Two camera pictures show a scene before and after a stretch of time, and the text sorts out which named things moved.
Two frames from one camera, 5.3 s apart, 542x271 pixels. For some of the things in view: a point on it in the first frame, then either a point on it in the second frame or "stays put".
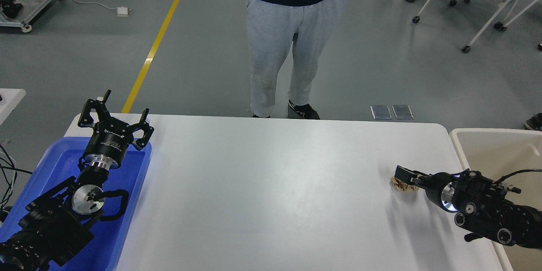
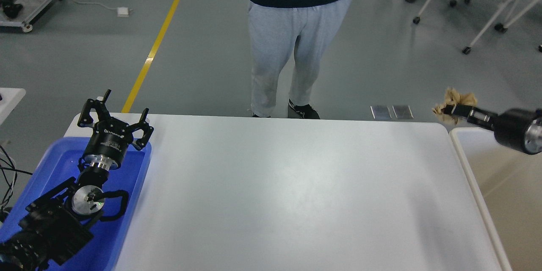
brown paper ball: [402, 186] → [453, 97]
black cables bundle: [10, 171] stays put
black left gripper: [111, 137] stays put
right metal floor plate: [402, 111] stays put
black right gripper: [442, 187] → [519, 129]
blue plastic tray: [59, 164] stays put
